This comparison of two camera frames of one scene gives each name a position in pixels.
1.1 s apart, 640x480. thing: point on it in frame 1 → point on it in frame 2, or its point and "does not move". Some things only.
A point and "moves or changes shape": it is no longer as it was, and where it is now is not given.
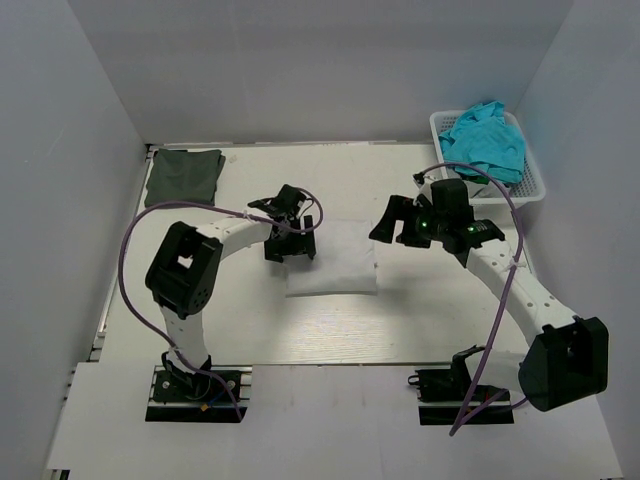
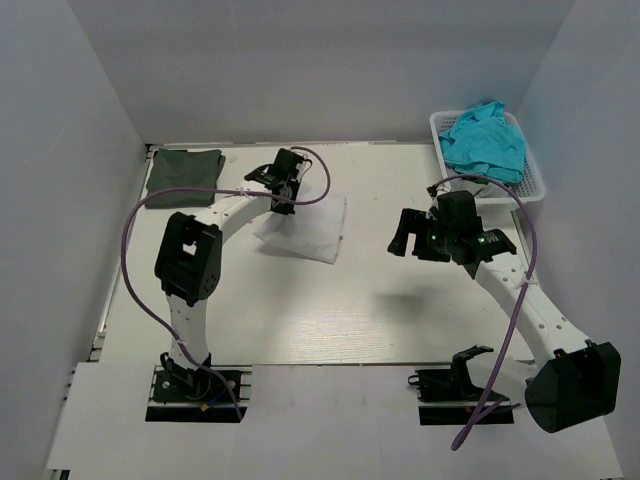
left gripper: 276,252 → 284,208
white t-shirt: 344,262 moves or changes shape
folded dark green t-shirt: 183,176 does not move
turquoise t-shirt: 482,137 does not move
